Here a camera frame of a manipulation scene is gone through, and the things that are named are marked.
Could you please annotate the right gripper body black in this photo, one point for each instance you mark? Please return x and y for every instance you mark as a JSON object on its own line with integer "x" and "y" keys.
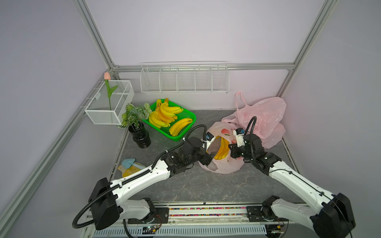
{"x": 235, "y": 151}

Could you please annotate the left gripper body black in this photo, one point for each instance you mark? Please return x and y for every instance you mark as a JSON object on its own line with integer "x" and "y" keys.
{"x": 205, "y": 154}

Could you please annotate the yellow banana bunch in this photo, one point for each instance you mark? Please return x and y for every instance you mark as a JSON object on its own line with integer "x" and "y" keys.
{"x": 223, "y": 149}
{"x": 166, "y": 116}

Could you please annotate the printed pink plastic bag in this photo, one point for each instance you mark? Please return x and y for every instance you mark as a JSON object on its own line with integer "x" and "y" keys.
{"x": 222, "y": 162}

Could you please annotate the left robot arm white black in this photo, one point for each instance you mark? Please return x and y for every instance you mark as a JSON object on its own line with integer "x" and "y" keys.
{"x": 111, "y": 201}

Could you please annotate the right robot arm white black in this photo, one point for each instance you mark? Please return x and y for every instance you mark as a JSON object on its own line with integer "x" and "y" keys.
{"x": 328, "y": 215}

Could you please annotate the plain pink plastic bag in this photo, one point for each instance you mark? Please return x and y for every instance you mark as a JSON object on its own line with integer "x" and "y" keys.
{"x": 269, "y": 113}

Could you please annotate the yellow banana bunch in basket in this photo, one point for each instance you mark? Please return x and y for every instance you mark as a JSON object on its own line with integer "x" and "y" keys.
{"x": 166, "y": 116}

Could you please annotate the green plastic basket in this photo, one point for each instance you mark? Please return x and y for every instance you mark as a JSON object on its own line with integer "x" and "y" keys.
{"x": 175, "y": 125}

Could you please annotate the black plant vase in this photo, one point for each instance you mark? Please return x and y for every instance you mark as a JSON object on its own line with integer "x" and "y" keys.
{"x": 140, "y": 135}

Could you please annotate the yellow white work glove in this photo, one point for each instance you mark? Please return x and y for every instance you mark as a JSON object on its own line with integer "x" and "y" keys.
{"x": 134, "y": 168}

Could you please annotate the green potted plant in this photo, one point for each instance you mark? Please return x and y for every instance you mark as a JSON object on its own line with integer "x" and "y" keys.
{"x": 134, "y": 115}

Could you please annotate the pink artificial tulip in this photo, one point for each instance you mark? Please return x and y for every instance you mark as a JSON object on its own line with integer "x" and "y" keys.
{"x": 110, "y": 90}

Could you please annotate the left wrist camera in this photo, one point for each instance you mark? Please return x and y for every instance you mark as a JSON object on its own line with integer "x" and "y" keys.
{"x": 209, "y": 138}

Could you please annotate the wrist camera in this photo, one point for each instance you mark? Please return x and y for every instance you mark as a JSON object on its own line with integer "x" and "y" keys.
{"x": 209, "y": 138}
{"x": 239, "y": 135}

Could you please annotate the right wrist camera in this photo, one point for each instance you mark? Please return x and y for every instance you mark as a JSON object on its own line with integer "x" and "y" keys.
{"x": 239, "y": 135}

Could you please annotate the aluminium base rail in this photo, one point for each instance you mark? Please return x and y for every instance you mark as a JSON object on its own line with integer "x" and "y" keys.
{"x": 211, "y": 220}

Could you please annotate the white wire shelf back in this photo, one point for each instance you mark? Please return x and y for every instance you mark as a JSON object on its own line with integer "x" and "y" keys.
{"x": 185, "y": 77}

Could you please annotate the white wire basket left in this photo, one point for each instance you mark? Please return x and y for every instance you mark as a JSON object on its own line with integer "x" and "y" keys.
{"x": 108, "y": 104}

